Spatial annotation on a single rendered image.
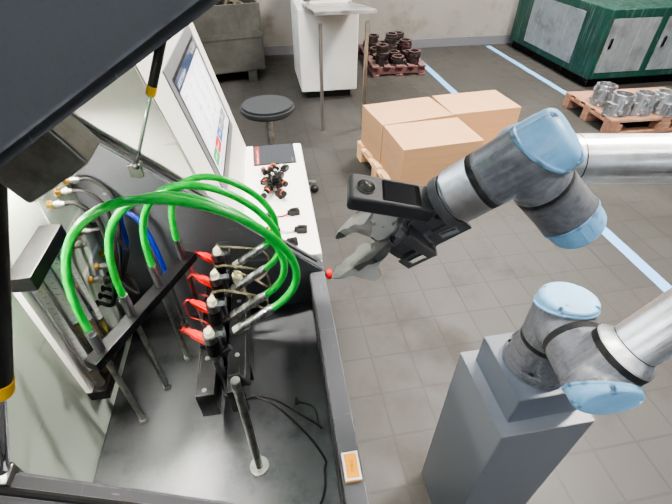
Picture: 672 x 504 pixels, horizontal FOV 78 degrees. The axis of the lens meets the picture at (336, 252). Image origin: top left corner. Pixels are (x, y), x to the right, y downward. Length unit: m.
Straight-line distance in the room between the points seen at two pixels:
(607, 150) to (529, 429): 0.68
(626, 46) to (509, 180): 5.68
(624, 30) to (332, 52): 3.23
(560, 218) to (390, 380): 1.60
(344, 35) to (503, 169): 4.38
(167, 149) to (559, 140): 0.77
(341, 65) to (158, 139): 4.03
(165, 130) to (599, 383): 0.96
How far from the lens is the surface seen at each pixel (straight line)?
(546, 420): 1.17
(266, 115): 2.86
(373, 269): 0.62
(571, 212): 0.57
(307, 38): 4.78
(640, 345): 0.87
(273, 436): 1.02
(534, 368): 1.06
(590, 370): 0.88
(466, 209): 0.53
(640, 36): 6.23
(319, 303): 1.07
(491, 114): 3.65
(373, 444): 1.92
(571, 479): 2.08
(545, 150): 0.50
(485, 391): 1.16
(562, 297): 0.96
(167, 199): 0.64
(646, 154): 0.76
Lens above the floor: 1.75
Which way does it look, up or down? 41 degrees down
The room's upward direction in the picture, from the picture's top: straight up
